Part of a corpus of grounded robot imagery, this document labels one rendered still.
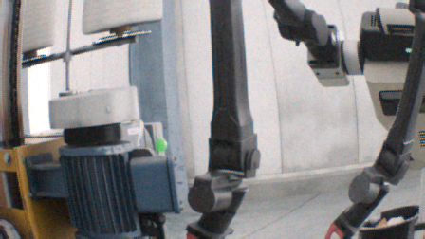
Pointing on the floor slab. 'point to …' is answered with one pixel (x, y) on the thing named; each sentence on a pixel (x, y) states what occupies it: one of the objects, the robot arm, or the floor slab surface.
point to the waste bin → (391, 225)
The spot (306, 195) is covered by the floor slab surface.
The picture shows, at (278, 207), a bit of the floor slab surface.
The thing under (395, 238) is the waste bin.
